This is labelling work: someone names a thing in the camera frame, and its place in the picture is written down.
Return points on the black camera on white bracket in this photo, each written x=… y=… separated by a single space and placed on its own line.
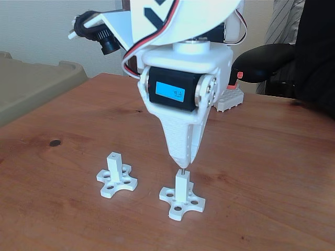
x=108 y=45

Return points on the white cross-base post stand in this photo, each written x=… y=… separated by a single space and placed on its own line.
x=113 y=167
x=181 y=185

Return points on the brown wooden post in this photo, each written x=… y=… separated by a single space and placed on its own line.
x=133 y=58

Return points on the orange and black clamp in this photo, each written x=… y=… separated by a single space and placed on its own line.
x=234 y=85

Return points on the tan plastic bin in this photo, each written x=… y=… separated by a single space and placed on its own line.
x=31 y=86

